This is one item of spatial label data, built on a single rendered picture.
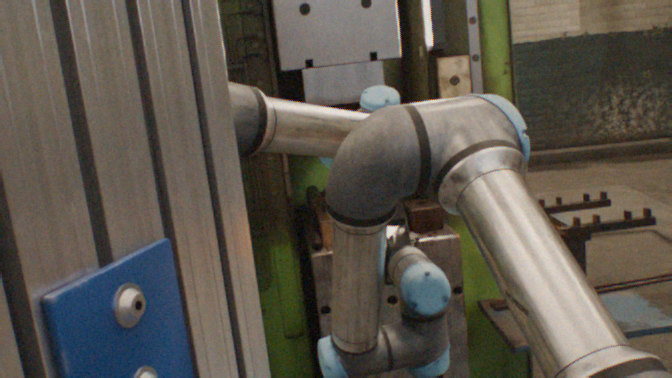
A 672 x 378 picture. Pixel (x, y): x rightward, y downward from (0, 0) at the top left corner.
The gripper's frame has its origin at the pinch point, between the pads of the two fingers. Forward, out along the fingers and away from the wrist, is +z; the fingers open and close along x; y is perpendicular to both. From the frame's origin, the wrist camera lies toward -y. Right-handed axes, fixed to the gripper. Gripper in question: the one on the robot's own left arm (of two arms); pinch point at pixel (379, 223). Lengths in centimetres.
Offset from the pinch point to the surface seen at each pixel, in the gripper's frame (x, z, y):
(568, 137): 320, 335, -456
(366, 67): 3.5, -21.8, -32.7
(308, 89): -11.4, -18.7, -30.8
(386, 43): 9.0, -26.4, -35.2
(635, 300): 64, 29, 11
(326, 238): -11.4, 14.5, -12.3
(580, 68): 337, 265, -492
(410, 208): 11.5, 11.5, -16.0
